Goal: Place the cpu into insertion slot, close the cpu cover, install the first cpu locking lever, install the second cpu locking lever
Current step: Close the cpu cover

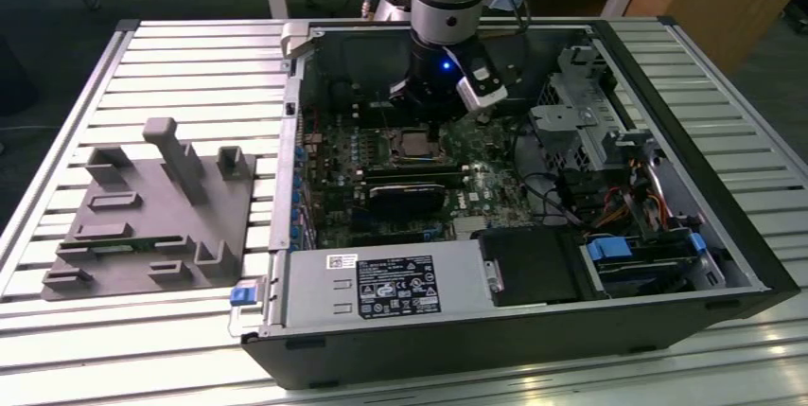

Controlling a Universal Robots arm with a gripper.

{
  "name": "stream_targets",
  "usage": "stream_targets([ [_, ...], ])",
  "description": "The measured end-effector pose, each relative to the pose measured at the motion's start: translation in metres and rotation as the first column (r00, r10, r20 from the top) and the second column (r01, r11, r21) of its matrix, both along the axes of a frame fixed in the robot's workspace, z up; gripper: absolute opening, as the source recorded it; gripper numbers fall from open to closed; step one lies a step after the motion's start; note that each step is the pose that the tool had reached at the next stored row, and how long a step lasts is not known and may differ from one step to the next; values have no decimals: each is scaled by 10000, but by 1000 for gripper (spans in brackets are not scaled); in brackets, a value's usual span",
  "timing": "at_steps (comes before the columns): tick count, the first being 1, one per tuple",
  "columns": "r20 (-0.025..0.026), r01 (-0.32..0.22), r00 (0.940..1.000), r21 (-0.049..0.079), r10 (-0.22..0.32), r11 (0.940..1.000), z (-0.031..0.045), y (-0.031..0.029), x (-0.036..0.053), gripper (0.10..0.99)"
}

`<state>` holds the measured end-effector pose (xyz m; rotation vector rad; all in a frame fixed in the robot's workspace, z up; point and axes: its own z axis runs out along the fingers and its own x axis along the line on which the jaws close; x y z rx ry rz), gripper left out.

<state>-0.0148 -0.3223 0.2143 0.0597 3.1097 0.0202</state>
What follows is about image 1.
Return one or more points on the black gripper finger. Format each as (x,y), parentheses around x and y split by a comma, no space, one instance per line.
(434,130)

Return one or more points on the silver square CPU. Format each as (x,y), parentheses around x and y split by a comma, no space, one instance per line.
(414,142)

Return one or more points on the black RAM slot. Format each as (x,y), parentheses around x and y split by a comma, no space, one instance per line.
(413,170)
(413,179)

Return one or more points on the black graphics card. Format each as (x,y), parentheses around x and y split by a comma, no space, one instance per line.
(404,200)

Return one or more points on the green motherboard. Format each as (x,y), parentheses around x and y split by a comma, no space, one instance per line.
(498,188)

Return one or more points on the grey metal drive cage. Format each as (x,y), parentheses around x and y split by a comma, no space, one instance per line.
(568,117)

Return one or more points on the small silver heatsink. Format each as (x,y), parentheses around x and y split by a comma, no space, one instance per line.
(472,227)

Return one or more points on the black plastic shroud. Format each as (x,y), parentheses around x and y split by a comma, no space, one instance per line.
(529,264)

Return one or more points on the blue disk carrier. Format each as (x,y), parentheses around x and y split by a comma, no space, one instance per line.
(609,250)

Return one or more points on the silver power supply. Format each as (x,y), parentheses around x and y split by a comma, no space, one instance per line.
(316,292)

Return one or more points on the black hard disk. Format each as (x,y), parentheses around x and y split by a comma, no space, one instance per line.
(644,273)

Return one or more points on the blue case latch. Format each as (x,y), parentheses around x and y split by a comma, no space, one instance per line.
(244,296)

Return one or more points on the grey parts rack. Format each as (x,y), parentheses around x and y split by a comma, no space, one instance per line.
(157,217)

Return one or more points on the blue plastic clip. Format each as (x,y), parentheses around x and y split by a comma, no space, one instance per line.
(697,242)

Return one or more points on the black PC case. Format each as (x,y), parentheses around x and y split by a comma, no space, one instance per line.
(505,354)

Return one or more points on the green RAM stick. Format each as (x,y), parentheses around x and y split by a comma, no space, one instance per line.
(113,246)

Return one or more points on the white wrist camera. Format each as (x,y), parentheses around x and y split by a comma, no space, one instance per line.
(480,93)

